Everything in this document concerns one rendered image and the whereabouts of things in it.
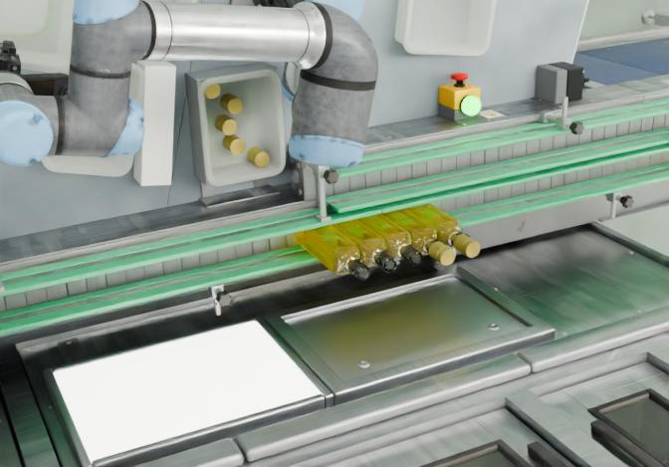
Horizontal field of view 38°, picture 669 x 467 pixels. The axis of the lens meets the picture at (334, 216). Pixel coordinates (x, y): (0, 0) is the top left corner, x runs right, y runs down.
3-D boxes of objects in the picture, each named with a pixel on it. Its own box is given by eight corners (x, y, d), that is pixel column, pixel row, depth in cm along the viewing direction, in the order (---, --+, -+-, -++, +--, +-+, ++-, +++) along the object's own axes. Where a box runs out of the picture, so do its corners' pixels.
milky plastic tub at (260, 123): (194, 176, 203) (207, 189, 195) (184, 72, 195) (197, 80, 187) (271, 162, 210) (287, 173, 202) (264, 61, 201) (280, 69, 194)
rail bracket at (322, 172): (303, 210, 202) (329, 230, 191) (298, 133, 196) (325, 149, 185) (316, 208, 203) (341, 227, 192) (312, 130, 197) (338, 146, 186)
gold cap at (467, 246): (463, 253, 194) (475, 261, 190) (450, 247, 192) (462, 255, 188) (471, 237, 194) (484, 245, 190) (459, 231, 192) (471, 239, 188)
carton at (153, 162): (133, 177, 197) (141, 185, 192) (136, 60, 190) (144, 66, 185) (162, 176, 200) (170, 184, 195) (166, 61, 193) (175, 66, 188)
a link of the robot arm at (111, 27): (405, 9, 142) (99, -10, 111) (392, 82, 146) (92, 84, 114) (355, -7, 150) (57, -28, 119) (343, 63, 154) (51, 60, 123)
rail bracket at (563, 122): (535, 121, 222) (571, 136, 211) (536, 91, 220) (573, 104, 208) (549, 119, 224) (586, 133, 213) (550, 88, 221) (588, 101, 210)
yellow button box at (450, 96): (437, 114, 225) (454, 121, 219) (437, 83, 222) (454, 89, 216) (462, 110, 228) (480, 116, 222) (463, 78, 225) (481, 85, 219)
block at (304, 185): (288, 192, 207) (302, 202, 201) (286, 150, 203) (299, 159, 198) (304, 189, 208) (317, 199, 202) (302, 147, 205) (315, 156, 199)
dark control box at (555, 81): (534, 97, 236) (556, 105, 229) (535, 65, 233) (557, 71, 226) (560, 92, 239) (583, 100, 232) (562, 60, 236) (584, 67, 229)
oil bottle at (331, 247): (295, 243, 204) (339, 280, 186) (294, 218, 202) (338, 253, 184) (319, 237, 206) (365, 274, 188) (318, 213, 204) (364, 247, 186)
